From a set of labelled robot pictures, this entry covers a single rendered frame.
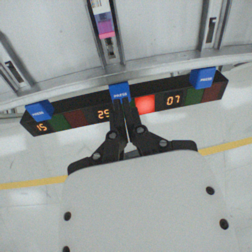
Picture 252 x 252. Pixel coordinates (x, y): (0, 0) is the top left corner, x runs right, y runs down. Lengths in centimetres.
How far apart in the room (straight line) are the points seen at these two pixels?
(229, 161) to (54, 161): 121
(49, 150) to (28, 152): 16
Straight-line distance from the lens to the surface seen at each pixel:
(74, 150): 98
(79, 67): 17
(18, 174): 126
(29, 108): 21
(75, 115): 23
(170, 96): 23
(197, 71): 20
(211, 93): 26
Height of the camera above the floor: 88
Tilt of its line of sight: 83 degrees down
